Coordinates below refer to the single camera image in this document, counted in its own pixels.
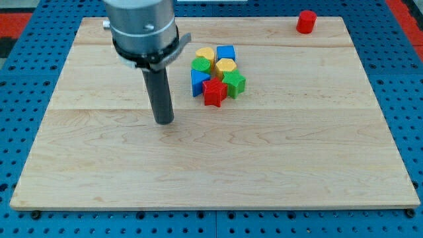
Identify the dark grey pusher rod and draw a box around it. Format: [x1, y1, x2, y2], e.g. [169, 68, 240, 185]
[141, 69, 174, 125]

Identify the wooden board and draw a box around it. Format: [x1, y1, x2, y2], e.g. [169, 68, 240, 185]
[10, 17, 420, 211]

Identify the red cylinder block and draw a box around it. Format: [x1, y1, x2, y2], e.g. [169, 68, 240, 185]
[296, 10, 317, 34]

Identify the yellow heart block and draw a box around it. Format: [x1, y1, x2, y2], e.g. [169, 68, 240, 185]
[195, 47, 215, 64]

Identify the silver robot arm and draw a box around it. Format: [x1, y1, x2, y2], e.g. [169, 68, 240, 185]
[103, 0, 192, 71]

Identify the green star block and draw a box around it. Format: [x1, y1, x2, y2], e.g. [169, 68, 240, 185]
[222, 69, 246, 99]

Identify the blue triangle block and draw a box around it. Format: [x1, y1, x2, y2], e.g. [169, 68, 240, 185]
[190, 69, 210, 97]

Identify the green cylinder block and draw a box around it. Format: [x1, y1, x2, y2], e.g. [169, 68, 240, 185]
[191, 58, 211, 74]

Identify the yellow hexagon block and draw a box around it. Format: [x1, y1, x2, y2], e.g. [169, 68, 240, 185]
[215, 58, 237, 81]

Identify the blue cube block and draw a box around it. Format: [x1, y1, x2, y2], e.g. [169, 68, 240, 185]
[217, 45, 236, 61]

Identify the red star block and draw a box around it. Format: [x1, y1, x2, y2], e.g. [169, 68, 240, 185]
[202, 77, 227, 107]

